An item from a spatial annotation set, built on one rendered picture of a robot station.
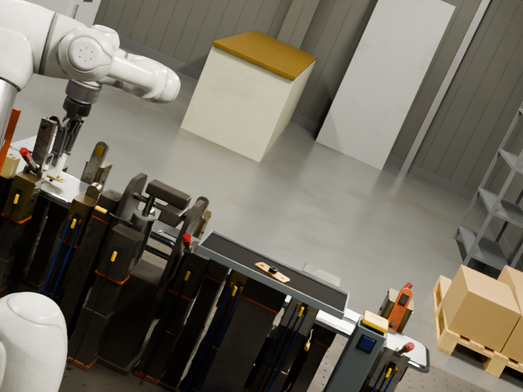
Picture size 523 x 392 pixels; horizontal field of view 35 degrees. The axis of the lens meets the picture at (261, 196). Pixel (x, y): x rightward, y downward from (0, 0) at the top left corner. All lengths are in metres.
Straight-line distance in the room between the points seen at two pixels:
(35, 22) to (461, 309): 4.01
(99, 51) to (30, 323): 0.54
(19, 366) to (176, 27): 9.12
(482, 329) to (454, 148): 5.30
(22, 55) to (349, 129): 8.26
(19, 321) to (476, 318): 4.06
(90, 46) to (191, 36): 8.83
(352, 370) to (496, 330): 3.45
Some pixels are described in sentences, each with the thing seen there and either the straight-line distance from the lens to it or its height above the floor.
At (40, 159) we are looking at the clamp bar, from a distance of 2.23.
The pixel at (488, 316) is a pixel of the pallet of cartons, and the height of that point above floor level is 0.32.
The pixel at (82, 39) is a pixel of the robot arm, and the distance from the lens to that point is 1.66.
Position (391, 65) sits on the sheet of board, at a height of 1.14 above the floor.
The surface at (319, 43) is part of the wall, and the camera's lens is 10.24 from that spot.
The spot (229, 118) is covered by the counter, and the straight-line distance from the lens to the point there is 7.70.
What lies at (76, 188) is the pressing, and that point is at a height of 1.00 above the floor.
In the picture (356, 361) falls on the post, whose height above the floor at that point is 1.06.
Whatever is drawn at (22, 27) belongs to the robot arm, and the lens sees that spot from 1.69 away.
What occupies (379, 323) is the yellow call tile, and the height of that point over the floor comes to 1.16.
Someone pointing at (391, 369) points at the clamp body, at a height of 1.01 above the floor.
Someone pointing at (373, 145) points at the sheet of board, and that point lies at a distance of 9.80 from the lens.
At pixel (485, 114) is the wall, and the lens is 10.37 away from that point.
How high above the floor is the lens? 1.83
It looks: 16 degrees down
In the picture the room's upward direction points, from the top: 23 degrees clockwise
